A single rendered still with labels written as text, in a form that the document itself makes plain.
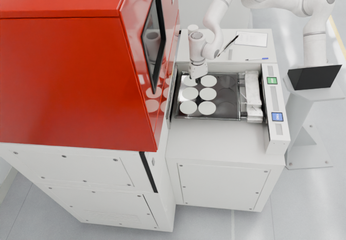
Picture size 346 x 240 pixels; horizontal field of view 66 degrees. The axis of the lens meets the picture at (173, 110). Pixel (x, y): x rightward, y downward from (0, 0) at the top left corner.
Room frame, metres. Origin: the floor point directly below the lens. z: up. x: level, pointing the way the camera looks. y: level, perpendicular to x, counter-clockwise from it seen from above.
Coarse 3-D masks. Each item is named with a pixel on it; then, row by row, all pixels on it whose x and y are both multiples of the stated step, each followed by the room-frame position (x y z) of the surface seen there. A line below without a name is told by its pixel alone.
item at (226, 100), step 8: (224, 80) 1.15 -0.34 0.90; (232, 80) 1.14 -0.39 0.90; (184, 88) 1.13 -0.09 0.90; (200, 88) 1.11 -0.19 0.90; (216, 88) 1.09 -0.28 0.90; (224, 88) 1.08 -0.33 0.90; (232, 88) 1.07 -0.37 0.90; (216, 96) 1.03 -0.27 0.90; (224, 96) 1.02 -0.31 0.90; (232, 96) 1.01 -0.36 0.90; (216, 104) 0.97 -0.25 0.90; (224, 104) 0.96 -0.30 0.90; (232, 104) 0.95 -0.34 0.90; (200, 112) 0.93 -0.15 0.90; (216, 112) 0.91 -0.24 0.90; (224, 112) 0.90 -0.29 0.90; (232, 112) 0.89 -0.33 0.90
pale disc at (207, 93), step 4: (204, 88) 1.10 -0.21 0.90; (208, 88) 1.10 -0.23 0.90; (200, 92) 1.08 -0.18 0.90; (204, 92) 1.07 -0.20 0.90; (208, 92) 1.07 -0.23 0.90; (212, 92) 1.06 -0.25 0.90; (200, 96) 1.04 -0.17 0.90; (204, 96) 1.04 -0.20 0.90; (208, 96) 1.04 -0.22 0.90; (212, 96) 1.03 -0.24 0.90
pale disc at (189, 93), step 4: (188, 88) 1.12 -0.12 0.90; (192, 88) 1.12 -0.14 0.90; (184, 92) 1.10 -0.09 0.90; (188, 92) 1.09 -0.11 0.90; (192, 92) 1.09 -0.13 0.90; (196, 92) 1.08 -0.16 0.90; (184, 96) 1.06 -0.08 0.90; (188, 96) 1.06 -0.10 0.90; (192, 96) 1.05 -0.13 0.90; (196, 96) 1.05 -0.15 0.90
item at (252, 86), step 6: (246, 78) 1.15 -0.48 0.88; (252, 78) 1.15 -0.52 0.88; (246, 84) 1.10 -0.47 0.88; (252, 84) 1.09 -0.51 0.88; (258, 84) 1.09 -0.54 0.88; (246, 90) 1.06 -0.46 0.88; (252, 90) 1.05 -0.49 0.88; (258, 90) 1.04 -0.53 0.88; (246, 96) 1.01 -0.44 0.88; (252, 96) 1.00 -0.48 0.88; (258, 96) 1.00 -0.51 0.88; (246, 108) 0.93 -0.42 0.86; (252, 108) 0.92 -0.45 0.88; (258, 108) 0.91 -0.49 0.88; (252, 120) 0.84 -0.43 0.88; (258, 120) 0.83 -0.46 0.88
